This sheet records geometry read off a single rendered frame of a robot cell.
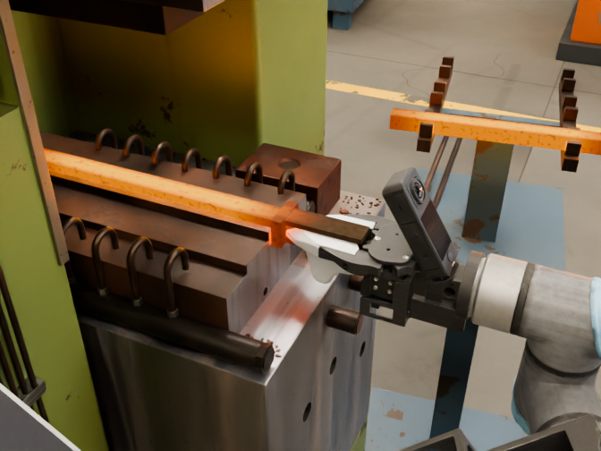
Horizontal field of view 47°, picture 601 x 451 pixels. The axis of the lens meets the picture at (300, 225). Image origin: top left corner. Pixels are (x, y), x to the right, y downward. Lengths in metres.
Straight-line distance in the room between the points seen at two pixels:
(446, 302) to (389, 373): 1.26
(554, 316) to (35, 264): 0.49
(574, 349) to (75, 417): 0.52
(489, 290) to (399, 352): 1.37
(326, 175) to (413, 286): 0.23
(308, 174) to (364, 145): 2.19
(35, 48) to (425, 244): 0.68
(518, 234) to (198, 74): 0.65
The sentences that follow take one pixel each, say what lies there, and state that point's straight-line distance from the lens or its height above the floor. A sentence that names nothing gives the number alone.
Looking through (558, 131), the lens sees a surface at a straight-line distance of 1.09.
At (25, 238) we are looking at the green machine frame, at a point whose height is 1.08.
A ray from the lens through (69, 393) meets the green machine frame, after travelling 0.79.
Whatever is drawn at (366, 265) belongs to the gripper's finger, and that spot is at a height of 1.01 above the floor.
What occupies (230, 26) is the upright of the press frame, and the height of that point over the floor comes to 1.13.
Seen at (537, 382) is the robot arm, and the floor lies 0.91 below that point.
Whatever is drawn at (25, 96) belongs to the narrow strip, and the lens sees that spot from 0.62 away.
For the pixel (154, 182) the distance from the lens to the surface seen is 0.86.
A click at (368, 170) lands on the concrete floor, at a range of 2.90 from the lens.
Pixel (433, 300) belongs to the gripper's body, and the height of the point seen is 0.96.
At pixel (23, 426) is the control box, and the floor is 1.15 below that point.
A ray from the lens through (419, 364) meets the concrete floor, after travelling 2.04.
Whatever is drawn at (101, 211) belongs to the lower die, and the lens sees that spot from 0.85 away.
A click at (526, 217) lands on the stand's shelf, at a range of 1.38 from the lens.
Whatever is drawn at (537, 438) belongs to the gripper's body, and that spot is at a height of 1.18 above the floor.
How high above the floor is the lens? 1.44
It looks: 34 degrees down
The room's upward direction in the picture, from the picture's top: straight up
